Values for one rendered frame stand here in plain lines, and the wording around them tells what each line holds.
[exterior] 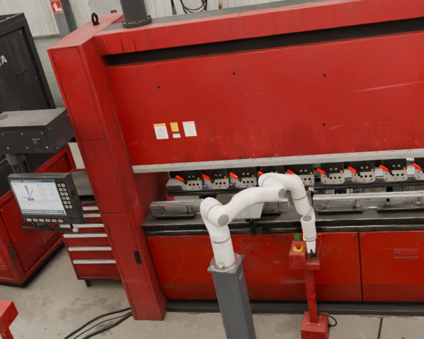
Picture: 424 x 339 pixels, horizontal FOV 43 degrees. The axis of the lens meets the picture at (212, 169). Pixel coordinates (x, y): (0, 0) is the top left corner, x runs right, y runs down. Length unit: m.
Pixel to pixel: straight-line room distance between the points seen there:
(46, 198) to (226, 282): 1.28
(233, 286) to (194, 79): 1.34
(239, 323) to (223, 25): 1.85
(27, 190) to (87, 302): 1.64
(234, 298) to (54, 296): 2.29
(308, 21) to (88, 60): 1.38
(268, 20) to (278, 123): 0.68
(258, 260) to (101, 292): 1.64
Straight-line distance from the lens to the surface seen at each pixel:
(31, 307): 5.27
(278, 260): 4.06
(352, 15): 3.33
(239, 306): 3.46
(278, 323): 4.34
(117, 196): 3.93
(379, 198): 3.87
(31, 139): 3.50
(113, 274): 4.94
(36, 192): 3.68
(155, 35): 3.54
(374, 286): 4.17
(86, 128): 3.75
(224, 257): 3.25
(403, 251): 3.97
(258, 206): 3.81
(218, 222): 3.05
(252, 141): 3.68
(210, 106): 3.63
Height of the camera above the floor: 3.02
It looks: 27 degrees down
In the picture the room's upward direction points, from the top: 11 degrees counter-clockwise
